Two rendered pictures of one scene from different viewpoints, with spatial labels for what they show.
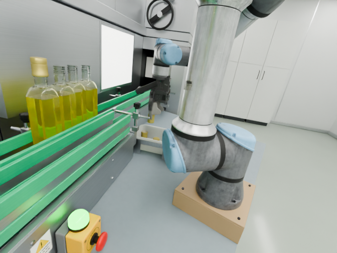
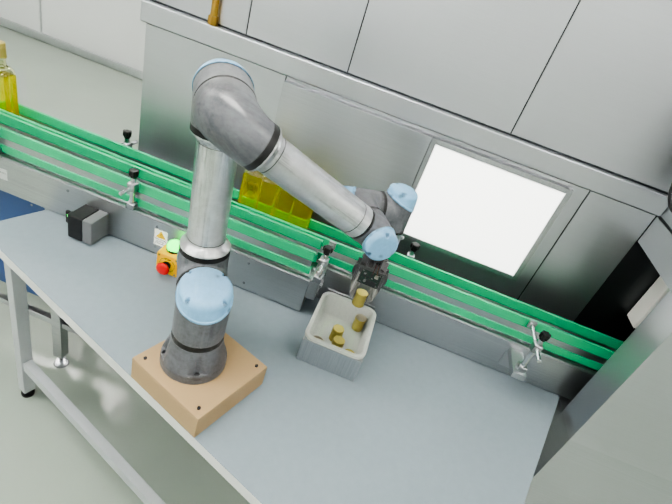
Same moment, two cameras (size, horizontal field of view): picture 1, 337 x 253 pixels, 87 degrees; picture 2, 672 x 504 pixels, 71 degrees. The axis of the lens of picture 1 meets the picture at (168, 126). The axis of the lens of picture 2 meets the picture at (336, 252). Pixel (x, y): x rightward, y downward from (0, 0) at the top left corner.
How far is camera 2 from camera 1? 1.25 m
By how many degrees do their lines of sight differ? 74
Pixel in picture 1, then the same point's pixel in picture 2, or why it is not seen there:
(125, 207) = not seen: hidden behind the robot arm
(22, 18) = (305, 114)
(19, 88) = not seen: hidden behind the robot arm
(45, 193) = (180, 214)
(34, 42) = (309, 135)
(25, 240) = (154, 219)
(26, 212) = (166, 210)
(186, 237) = (156, 334)
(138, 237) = (167, 300)
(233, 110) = not seen: outside the picture
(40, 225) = (164, 223)
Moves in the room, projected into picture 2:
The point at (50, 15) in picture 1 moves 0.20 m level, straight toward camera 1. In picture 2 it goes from (338, 117) to (277, 110)
